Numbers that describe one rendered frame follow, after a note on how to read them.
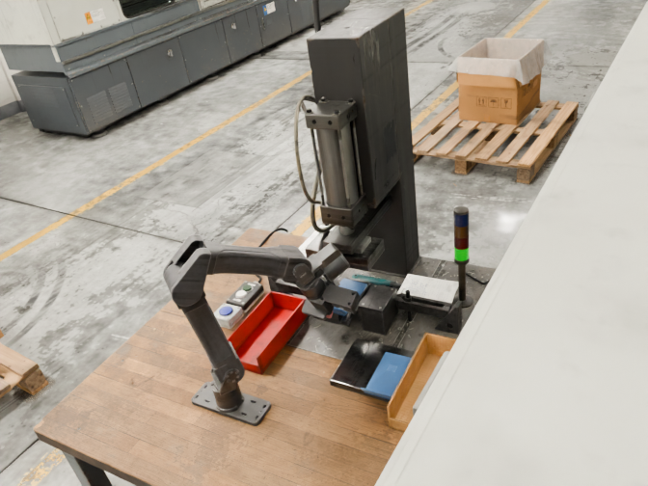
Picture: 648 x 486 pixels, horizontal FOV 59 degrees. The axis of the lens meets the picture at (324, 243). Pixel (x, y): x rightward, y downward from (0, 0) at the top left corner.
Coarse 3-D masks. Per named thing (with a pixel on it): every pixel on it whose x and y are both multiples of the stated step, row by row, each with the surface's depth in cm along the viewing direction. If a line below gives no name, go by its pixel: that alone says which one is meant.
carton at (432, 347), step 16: (432, 336) 142; (416, 352) 137; (432, 352) 145; (416, 368) 138; (432, 368) 141; (400, 384) 130; (416, 384) 137; (400, 400) 131; (416, 400) 133; (400, 416) 130
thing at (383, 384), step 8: (384, 360) 143; (392, 360) 143; (400, 360) 142; (408, 360) 142; (376, 368) 141; (384, 368) 140; (400, 368) 140; (376, 376) 139; (384, 376) 138; (392, 376) 138; (400, 376) 138; (368, 384) 137; (376, 384) 137; (384, 384) 136; (392, 384) 136; (368, 392) 134; (376, 392) 131; (384, 392) 134; (392, 392) 134
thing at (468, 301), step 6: (456, 210) 145; (462, 210) 145; (468, 210) 145; (462, 264) 152; (462, 270) 154; (462, 276) 155; (462, 282) 156; (462, 288) 158; (462, 294) 159; (456, 300) 161; (462, 300) 160; (468, 300) 160; (462, 306) 159; (468, 306) 159
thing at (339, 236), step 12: (384, 204) 156; (372, 216) 151; (336, 228) 149; (348, 228) 144; (360, 228) 148; (372, 228) 151; (312, 240) 153; (324, 240) 145; (336, 240) 144; (348, 240) 143; (360, 240) 145; (372, 240) 149; (312, 252) 150; (348, 252) 142; (360, 252) 145; (372, 252) 145; (360, 264) 144; (372, 264) 146
